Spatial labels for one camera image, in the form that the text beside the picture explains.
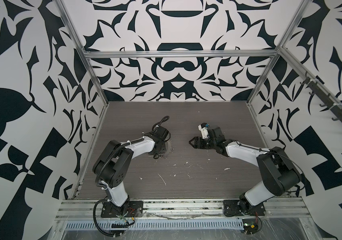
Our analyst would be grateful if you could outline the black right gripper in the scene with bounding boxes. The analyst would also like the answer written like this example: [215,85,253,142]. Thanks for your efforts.
[188,136,218,151]

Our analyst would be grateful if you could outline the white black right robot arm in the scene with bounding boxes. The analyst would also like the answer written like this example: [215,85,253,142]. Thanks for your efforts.
[189,123,302,217]

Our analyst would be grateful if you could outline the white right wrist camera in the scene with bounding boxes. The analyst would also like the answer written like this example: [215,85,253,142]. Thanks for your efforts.
[198,123,210,139]

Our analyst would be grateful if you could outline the black corrugated cable conduit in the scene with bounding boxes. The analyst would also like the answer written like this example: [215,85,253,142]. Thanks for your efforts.
[95,140,145,188]

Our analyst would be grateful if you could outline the white slotted cable duct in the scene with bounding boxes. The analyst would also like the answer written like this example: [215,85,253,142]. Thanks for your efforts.
[65,219,244,231]

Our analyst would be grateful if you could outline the grey wall hook rack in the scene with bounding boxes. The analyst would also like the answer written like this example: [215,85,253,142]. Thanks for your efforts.
[301,71,342,124]

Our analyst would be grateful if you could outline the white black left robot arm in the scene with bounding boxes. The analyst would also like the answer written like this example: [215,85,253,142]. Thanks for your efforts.
[92,116,171,218]

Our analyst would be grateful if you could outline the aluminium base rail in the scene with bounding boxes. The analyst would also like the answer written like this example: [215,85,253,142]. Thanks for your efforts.
[55,198,311,221]

